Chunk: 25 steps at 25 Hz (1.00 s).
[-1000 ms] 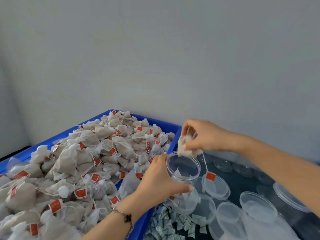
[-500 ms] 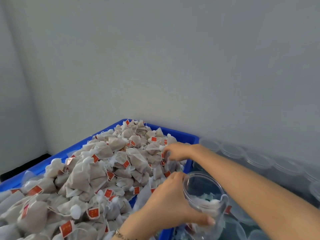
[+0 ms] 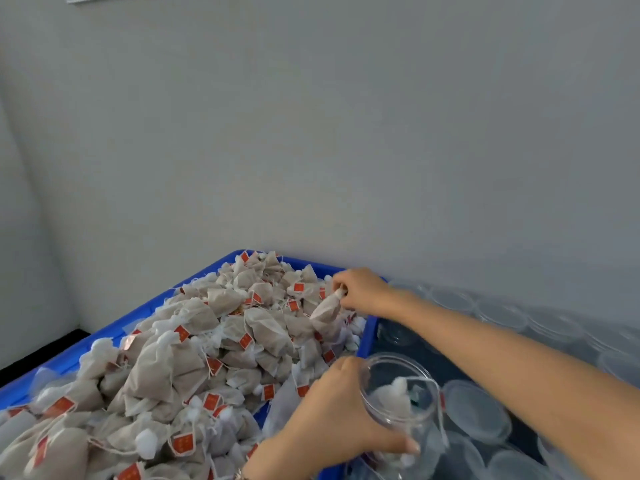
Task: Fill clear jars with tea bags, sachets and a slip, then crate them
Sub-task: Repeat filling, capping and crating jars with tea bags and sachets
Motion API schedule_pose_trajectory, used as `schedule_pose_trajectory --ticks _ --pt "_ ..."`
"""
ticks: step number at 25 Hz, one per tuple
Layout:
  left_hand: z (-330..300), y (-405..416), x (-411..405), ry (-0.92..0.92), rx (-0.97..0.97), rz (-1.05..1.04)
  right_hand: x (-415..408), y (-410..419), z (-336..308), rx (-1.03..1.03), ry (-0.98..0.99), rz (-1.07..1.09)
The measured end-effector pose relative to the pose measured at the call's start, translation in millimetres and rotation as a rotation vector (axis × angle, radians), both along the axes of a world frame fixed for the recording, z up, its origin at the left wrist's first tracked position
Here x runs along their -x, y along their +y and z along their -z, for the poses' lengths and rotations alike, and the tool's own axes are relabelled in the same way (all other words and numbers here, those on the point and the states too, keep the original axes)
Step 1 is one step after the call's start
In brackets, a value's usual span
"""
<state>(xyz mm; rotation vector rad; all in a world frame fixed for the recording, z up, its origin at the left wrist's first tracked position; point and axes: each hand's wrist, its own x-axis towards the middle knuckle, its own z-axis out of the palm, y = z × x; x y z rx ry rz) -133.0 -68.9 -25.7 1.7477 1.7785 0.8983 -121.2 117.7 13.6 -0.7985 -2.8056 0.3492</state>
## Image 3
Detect pile of tea bags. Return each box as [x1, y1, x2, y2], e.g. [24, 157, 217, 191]
[0, 249, 366, 480]

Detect person's right hand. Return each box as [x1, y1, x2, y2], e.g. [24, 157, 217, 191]
[332, 267, 403, 319]

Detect person's left hand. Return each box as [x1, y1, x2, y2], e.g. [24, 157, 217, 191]
[262, 355, 421, 466]

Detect group of lidded jars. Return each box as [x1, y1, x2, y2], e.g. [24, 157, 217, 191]
[378, 279, 640, 386]

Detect clear jar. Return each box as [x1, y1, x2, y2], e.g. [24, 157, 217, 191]
[358, 353, 448, 480]

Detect person's right forearm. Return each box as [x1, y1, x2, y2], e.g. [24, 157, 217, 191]
[385, 289, 640, 480]

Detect white mesh tea bag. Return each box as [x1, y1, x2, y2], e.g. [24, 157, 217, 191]
[372, 377, 416, 421]
[309, 289, 347, 334]

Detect blue plastic tray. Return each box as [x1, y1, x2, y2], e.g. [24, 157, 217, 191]
[0, 249, 381, 480]

